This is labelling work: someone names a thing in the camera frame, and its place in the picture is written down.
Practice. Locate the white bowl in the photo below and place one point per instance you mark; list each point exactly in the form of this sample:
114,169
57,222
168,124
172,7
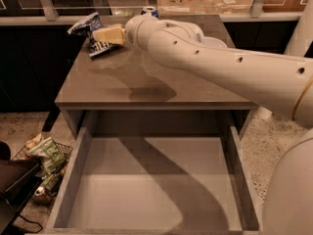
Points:
214,42

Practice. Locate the cream snack bag in basket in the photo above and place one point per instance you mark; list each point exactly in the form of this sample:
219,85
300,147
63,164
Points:
34,141

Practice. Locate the cardboard box left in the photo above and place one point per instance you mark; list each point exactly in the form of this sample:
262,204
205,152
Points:
177,7

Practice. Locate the grey cabinet with top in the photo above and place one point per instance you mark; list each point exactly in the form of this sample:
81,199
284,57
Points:
127,79

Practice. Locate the green chip bag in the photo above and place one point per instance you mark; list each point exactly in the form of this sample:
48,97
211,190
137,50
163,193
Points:
49,155

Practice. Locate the black box on floor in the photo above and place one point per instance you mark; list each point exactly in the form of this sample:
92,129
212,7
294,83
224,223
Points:
17,182

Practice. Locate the silver can in basket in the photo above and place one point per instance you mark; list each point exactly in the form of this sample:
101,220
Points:
40,191

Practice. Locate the blue soda can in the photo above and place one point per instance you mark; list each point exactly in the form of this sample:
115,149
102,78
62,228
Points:
150,10

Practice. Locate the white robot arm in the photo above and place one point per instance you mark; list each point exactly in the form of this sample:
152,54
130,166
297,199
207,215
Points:
279,83

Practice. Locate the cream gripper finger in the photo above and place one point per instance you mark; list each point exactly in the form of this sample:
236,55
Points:
112,34

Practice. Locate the black wire basket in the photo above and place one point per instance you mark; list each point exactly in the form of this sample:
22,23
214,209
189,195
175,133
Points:
51,182

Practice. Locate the open grey top drawer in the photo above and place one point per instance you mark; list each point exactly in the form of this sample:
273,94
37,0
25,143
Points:
156,184

